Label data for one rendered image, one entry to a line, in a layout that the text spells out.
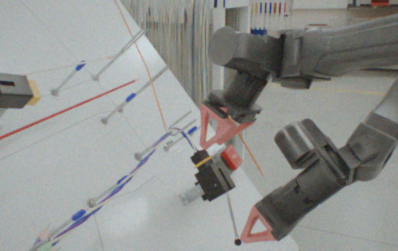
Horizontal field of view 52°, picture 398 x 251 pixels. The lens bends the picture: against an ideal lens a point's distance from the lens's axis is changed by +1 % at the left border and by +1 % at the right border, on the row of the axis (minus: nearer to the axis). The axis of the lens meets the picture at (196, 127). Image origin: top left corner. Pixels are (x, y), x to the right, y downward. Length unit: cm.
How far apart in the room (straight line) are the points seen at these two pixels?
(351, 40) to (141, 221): 40
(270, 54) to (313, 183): 20
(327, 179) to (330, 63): 18
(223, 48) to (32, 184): 32
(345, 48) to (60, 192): 41
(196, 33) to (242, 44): 73
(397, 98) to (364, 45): 22
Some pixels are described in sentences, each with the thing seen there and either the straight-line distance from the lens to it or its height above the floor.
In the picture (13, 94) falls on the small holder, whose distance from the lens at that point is 54.
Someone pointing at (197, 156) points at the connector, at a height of 118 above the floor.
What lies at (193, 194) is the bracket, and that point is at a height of 110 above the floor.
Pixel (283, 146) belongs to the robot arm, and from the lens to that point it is 67.
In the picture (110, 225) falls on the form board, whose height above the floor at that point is 113.
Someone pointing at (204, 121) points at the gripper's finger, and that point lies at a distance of 68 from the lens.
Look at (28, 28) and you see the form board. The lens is 76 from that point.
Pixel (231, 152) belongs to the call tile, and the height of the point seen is 111.
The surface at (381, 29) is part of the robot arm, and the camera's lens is 49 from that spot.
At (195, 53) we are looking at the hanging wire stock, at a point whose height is 127.
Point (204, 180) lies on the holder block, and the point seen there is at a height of 114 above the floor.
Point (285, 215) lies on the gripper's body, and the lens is 66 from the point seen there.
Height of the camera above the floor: 145
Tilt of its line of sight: 18 degrees down
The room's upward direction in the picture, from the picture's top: straight up
